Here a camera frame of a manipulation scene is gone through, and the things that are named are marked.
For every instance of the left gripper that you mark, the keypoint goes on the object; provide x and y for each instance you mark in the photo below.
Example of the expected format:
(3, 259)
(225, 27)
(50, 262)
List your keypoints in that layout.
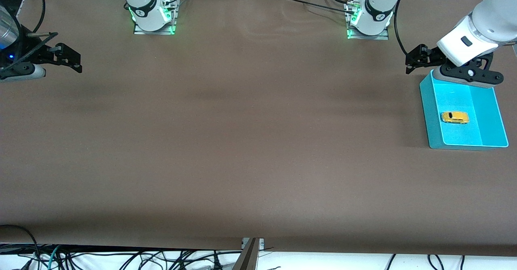
(431, 55)

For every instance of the brown table cover sheet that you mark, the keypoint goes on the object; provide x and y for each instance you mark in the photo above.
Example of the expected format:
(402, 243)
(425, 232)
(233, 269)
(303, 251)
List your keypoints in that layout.
(258, 161)

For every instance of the yellow beetle toy car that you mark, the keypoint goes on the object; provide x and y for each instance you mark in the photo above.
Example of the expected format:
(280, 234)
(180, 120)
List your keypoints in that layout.
(455, 117)

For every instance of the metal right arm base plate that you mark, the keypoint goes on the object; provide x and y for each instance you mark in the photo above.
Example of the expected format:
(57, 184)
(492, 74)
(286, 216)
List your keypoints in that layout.
(155, 32)

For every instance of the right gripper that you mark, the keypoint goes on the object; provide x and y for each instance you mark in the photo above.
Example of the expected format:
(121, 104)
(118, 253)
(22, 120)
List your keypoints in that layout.
(35, 51)

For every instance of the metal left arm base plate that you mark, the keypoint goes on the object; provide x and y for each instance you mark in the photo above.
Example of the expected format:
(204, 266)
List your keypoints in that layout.
(368, 37)

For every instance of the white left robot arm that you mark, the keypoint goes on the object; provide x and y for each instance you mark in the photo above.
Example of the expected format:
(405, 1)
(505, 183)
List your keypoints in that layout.
(494, 19)

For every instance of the grey angled post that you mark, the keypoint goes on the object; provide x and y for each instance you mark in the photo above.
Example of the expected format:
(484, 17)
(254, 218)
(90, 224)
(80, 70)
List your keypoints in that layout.
(247, 258)

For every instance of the cyan plastic bin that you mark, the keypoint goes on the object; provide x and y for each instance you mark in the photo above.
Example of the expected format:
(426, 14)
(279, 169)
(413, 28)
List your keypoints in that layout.
(484, 116)

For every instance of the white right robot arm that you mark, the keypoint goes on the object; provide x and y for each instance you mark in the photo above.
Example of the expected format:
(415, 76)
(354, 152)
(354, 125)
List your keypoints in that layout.
(145, 3)

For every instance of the small metal bracket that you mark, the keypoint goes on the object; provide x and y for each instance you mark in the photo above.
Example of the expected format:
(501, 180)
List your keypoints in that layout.
(261, 243)

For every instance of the black right camera mount frame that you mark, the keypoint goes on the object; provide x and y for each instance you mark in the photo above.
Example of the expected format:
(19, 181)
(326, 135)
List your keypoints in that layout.
(38, 48)

